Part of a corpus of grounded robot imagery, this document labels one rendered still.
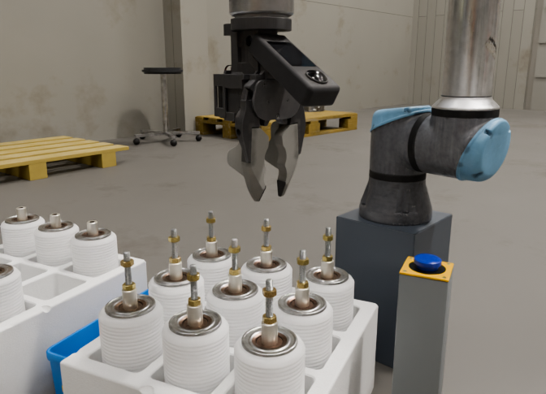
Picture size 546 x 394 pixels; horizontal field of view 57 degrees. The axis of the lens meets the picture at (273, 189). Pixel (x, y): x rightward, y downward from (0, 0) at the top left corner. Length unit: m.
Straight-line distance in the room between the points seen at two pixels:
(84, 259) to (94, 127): 3.31
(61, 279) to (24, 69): 3.09
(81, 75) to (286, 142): 3.78
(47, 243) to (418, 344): 0.81
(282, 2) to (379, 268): 0.62
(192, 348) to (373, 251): 0.47
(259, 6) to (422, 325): 0.51
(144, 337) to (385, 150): 0.57
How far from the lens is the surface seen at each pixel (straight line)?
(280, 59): 0.55
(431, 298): 0.78
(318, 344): 0.78
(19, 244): 1.31
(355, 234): 1.05
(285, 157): 0.62
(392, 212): 1.02
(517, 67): 7.99
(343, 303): 0.87
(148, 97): 4.67
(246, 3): 0.58
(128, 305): 0.80
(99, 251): 1.13
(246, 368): 0.68
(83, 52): 4.35
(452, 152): 0.94
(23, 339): 1.01
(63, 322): 1.06
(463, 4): 0.95
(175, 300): 0.87
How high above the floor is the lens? 0.61
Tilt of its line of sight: 14 degrees down
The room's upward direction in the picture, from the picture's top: straight up
